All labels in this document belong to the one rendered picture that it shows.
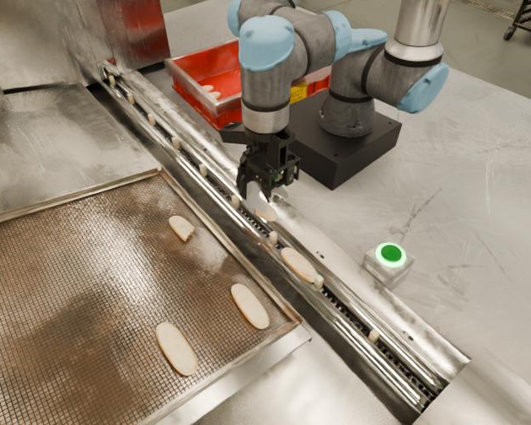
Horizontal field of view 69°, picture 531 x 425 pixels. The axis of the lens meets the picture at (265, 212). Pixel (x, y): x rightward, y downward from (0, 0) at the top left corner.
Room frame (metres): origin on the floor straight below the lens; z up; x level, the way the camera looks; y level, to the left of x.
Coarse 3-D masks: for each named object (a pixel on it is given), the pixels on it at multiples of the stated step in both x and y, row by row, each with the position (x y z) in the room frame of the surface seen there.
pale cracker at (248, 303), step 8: (232, 288) 0.36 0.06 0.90; (240, 288) 0.36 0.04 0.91; (248, 288) 0.36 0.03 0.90; (240, 296) 0.34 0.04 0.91; (248, 296) 0.35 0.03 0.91; (240, 304) 0.33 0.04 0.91; (248, 304) 0.33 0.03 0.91; (256, 304) 0.33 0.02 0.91; (248, 312) 0.31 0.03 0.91; (256, 312) 0.31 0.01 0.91; (264, 312) 0.32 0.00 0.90; (256, 320) 0.30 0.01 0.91; (264, 320) 0.30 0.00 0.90
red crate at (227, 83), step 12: (228, 72) 1.29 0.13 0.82; (204, 84) 1.20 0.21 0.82; (216, 84) 1.20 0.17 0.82; (228, 84) 1.20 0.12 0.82; (240, 84) 1.20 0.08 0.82; (312, 84) 1.14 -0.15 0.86; (324, 84) 1.17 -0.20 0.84; (192, 96) 1.06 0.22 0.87; (228, 96) 1.13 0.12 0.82; (216, 120) 0.95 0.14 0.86; (228, 120) 0.96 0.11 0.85; (240, 120) 0.98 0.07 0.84
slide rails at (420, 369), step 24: (120, 96) 1.09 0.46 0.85; (144, 120) 0.96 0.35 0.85; (168, 144) 0.84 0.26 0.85; (192, 168) 0.75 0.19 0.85; (216, 192) 0.66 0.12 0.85; (240, 216) 0.58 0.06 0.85; (264, 240) 0.51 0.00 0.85; (288, 240) 0.51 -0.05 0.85; (312, 264) 0.45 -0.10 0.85; (312, 288) 0.39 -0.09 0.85; (336, 288) 0.39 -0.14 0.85; (336, 312) 0.34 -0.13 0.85; (360, 312) 0.34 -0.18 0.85; (360, 336) 0.30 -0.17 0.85; (384, 336) 0.30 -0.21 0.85; (384, 360) 0.26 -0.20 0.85; (408, 360) 0.26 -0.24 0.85; (408, 384) 0.22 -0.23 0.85; (432, 384) 0.22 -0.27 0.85
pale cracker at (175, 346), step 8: (160, 328) 0.27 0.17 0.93; (168, 328) 0.27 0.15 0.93; (176, 328) 0.28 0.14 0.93; (160, 336) 0.26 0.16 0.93; (168, 336) 0.26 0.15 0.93; (176, 336) 0.26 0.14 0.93; (184, 336) 0.26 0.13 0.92; (160, 344) 0.25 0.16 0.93; (168, 344) 0.25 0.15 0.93; (176, 344) 0.25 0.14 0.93; (184, 344) 0.25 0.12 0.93; (168, 352) 0.23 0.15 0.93; (176, 352) 0.23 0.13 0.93; (184, 352) 0.24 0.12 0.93; (192, 352) 0.24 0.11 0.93; (176, 360) 0.22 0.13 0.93; (184, 360) 0.22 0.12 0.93; (192, 360) 0.23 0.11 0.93; (176, 368) 0.21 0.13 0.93; (184, 368) 0.21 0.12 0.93; (192, 368) 0.21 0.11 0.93
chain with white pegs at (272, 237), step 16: (112, 80) 1.17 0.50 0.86; (128, 96) 1.06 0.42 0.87; (144, 112) 1.01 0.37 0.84; (160, 128) 0.93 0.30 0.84; (176, 144) 0.84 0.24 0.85; (192, 160) 0.79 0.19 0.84; (208, 176) 0.73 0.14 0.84; (224, 192) 0.67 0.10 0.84; (240, 208) 0.62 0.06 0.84; (256, 224) 0.57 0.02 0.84; (272, 240) 0.51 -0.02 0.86; (320, 288) 0.40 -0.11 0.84; (336, 304) 0.37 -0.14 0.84; (368, 336) 0.30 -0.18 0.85; (400, 368) 0.25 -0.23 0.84; (416, 384) 0.22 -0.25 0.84
